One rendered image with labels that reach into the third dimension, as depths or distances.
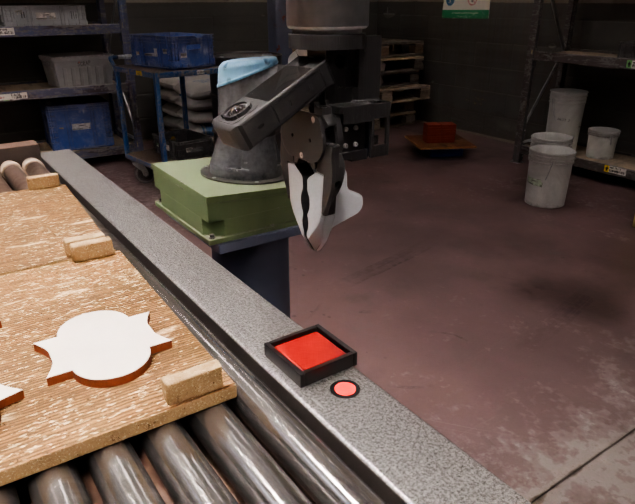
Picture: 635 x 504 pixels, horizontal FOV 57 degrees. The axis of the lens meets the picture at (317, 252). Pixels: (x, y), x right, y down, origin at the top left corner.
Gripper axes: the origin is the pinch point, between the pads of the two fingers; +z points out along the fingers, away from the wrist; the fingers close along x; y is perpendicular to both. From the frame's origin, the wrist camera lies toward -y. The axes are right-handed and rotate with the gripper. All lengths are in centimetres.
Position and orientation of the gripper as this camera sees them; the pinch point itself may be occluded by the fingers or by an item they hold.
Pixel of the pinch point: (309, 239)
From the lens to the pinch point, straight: 60.3
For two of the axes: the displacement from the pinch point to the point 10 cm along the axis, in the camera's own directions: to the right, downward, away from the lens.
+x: -5.7, -3.3, 7.5
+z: 0.0, 9.2, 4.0
